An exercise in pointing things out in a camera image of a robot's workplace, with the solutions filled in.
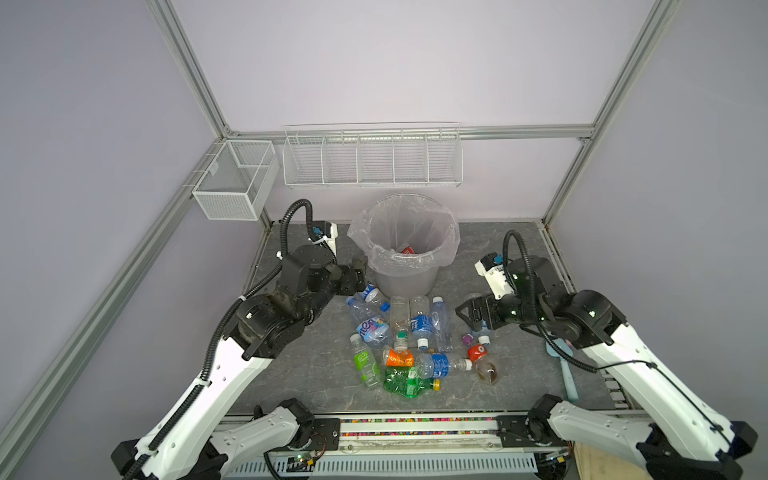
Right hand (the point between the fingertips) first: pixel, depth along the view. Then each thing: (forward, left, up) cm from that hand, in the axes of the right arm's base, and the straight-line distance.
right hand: (472, 307), depth 67 cm
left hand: (+5, +27, +10) cm, 29 cm away
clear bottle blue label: (+6, +10, -20) cm, 23 cm away
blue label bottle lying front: (-7, +7, -18) cm, 20 cm away
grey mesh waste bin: (+18, +9, -18) cm, 26 cm away
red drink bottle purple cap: (-3, -5, -22) cm, 23 cm away
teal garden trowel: (-7, -29, -24) cm, 38 cm away
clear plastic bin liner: (+36, +14, -14) cm, 41 cm away
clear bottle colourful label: (+6, +25, -22) cm, 34 cm away
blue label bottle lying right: (-8, 0, +5) cm, 9 cm away
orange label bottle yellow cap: (-5, +17, -19) cm, 26 cm away
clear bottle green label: (-5, +26, -21) cm, 34 cm away
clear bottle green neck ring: (+11, +17, -25) cm, 32 cm away
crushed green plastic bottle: (-9, +15, -24) cm, 30 cm away
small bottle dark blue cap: (+16, +26, -21) cm, 37 cm away
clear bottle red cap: (+32, +14, -18) cm, 39 cm away
